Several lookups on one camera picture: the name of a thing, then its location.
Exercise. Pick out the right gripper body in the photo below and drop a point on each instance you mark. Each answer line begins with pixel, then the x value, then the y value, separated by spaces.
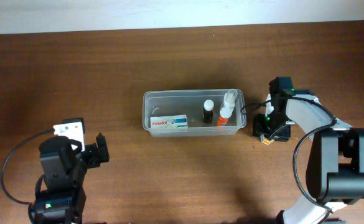
pixel 274 126

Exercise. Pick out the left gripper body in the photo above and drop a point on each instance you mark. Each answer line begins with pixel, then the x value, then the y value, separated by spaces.
pixel 90 157

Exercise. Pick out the small jar gold lid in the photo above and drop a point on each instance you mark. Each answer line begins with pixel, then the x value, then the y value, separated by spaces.
pixel 265 140

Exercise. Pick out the orange tube white cap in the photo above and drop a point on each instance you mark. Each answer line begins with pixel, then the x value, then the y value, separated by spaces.
pixel 225 114

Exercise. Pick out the white spray bottle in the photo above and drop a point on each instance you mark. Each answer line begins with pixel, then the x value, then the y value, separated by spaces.
pixel 229 99

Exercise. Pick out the dark bottle white cap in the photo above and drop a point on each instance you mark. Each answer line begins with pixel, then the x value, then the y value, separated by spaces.
pixel 208 111

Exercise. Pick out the Panadol medicine box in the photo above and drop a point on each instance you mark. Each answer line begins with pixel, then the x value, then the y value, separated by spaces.
pixel 169 122

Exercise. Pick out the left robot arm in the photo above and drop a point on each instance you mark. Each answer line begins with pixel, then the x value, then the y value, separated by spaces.
pixel 59 193

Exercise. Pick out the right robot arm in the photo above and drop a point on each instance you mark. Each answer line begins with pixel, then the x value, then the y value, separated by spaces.
pixel 327 162

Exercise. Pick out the clear plastic container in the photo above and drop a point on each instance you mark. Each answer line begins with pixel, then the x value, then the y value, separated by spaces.
pixel 189 104

